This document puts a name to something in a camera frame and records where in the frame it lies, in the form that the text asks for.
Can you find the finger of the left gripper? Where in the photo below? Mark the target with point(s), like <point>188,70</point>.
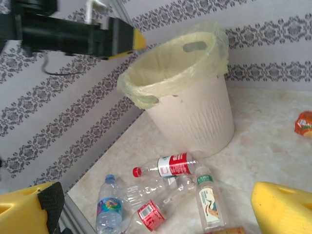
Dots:
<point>117,56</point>
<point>124,36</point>

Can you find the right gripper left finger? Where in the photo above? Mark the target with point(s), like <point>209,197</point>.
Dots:
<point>22,212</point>

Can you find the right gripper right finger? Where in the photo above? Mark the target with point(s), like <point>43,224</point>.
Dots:
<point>282,212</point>

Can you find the blue cap colourful label bottle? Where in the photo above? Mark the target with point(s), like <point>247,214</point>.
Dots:
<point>108,207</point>

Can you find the red label bottle red cap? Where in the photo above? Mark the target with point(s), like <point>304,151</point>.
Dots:
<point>175,164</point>
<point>151,214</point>

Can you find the yellow-green bin liner bag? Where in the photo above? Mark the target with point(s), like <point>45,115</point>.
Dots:
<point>220,56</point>

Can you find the cream plastic bin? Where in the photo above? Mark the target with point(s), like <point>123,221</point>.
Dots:
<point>195,117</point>

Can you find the orange juice bottle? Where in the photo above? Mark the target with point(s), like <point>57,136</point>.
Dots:
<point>303,124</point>

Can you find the aluminium frame post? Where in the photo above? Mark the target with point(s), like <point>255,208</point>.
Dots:
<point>122,9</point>

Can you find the aluminium side rail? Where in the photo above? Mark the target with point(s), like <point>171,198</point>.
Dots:
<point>78,219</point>

